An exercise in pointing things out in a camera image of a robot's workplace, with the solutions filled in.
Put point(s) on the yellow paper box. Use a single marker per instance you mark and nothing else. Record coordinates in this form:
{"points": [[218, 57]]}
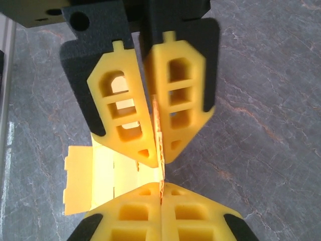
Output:
{"points": [[100, 175]]}

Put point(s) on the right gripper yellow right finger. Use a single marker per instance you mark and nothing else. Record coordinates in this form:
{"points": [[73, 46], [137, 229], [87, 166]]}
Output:
{"points": [[200, 216]]}

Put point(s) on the aluminium mounting rail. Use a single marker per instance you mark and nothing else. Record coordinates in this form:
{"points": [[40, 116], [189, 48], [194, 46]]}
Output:
{"points": [[6, 150]]}

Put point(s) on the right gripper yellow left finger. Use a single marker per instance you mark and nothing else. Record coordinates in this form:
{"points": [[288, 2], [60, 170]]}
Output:
{"points": [[130, 216]]}

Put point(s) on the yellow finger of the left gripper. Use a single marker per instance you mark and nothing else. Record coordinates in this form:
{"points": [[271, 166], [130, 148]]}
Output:
{"points": [[100, 57], [185, 75]]}

